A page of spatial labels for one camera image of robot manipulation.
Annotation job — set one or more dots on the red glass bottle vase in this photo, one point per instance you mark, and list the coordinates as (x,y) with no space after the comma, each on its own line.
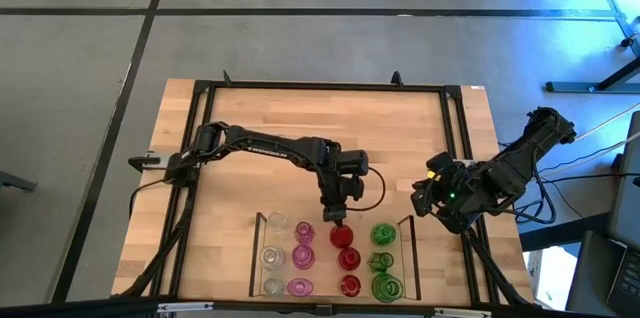
(349,259)

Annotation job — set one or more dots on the green faceted cone vase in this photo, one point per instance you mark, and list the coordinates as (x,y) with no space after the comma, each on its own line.
(381,261)

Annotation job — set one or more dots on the white box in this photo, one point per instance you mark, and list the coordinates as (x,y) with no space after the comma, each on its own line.
(552,273)

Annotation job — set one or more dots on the light wooden shelf board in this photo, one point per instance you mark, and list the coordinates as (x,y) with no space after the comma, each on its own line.
(325,268)

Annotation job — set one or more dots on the black metal table frame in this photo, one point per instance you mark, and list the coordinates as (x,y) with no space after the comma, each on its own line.
(325,85)

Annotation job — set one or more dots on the pink glass bowl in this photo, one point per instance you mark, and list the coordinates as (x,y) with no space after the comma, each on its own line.
(304,232)

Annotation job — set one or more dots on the black computer keyboard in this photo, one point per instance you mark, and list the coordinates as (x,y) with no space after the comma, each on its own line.
(627,278)

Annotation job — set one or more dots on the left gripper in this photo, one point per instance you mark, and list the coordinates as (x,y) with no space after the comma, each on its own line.
(340,192)

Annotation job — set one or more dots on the black frame bracket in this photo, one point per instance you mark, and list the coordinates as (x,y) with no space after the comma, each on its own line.
(397,79)
(226,79)

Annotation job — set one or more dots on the dark furniture foot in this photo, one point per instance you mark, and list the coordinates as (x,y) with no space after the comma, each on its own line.
(17,181)

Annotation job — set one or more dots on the green round ribbed vase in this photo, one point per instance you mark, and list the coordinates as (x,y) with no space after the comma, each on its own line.
(387,288)

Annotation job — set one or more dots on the dark desk leg frame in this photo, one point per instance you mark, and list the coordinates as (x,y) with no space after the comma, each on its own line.
(575,87)

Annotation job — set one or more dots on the black camera rig beam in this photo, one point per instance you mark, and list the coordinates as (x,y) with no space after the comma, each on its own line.
(75,308)

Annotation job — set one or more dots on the clear swirl-ribbed glass vase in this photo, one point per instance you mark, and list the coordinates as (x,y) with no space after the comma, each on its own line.
(273,286)

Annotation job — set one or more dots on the black table-level camera box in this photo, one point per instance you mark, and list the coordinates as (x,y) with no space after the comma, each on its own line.
(323,309)

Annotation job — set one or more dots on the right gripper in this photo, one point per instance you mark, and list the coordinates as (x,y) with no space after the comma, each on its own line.
(442,183)

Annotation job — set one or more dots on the pink glass dish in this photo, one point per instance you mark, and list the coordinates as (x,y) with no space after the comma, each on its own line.
(303,257)

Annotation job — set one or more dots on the red ribbed cylinder vase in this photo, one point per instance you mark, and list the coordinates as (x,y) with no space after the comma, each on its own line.
(350,285)

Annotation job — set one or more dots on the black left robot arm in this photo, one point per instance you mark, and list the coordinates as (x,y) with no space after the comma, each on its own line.
(265,150)

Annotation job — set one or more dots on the pink ribbed cylinder vase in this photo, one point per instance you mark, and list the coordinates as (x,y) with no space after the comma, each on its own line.
(300,287)

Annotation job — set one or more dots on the green glass vase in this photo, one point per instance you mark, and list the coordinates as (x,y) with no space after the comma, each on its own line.
(383,234)

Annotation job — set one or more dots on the dark computer desk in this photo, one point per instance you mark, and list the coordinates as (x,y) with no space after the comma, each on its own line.
(590,278)

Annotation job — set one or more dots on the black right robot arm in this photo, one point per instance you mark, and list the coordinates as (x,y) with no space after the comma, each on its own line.
(520,163)

